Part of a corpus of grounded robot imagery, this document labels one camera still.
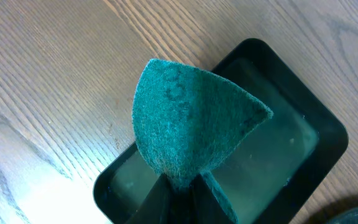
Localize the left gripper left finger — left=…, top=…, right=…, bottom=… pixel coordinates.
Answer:
left=126, top=174, right=170, bottom=224

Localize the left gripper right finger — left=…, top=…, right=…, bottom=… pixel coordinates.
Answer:
left=191, top=174, right=233, bottom=224

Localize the green yellow sponge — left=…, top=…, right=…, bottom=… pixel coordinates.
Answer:
left=132, top=58, right=273, bottom=222

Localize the black rectangular tray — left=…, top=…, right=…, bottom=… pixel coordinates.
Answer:
left=93, top=39, right=348, bottom=223

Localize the black round tray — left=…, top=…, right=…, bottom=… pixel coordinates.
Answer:
left=326, top=203, right=358, bottom=224

